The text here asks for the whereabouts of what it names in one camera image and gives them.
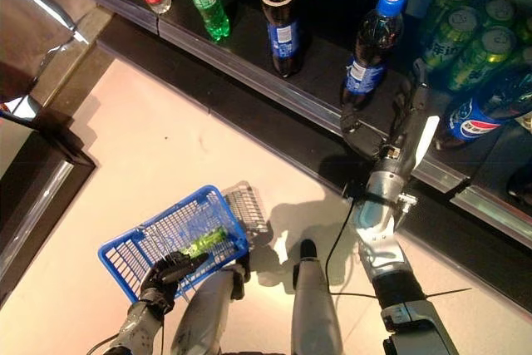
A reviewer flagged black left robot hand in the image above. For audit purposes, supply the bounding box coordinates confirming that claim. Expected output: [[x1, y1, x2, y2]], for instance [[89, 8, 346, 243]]
[[139, 250, 211, 318]]

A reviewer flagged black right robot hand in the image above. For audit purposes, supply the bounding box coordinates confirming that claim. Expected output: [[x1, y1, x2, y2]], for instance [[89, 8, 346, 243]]
[[339, 59, 441, 174]]

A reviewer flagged blue plastic shopping basket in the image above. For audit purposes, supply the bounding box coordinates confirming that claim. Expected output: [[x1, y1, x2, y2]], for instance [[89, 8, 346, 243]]
[[97, 184, 250, 304]]

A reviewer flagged green bottle in basket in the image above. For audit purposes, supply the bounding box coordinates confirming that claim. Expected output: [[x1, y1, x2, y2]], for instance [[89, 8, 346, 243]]
[[182, 228, 228, 259]]

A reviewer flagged green drink can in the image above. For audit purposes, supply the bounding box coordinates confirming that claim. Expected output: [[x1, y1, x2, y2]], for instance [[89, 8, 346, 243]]
[[418, 5, 483, 77], [515, 16, 532, 67], [484, 0, 519, 30], [446, 25, 519, 93], [423, 0, 474, 32]]

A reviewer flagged grey right robot leg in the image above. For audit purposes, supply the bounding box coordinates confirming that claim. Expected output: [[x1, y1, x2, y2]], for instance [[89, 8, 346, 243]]
[[290, 238, 344, 355]]

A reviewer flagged dark display counter chrome trim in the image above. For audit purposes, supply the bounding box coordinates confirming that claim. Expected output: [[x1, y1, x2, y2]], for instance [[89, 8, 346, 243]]
[[0, 95, 97, 304]]

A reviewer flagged brown cover sheet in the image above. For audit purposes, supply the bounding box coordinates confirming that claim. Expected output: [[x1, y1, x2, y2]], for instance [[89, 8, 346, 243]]
[[0, 0, 91, 101]]

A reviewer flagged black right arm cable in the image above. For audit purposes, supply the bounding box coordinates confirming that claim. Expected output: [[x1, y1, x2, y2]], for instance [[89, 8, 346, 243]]
[[325, 199, 382, 300]]

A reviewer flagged cola bottle with neck ring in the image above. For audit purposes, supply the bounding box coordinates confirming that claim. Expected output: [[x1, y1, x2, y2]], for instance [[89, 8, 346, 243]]
[[259, 0, 307, 79]]

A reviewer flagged black right arm cable tie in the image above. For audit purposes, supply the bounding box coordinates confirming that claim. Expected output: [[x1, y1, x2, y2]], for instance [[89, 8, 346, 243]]
[[422, 286, 474, 299]]

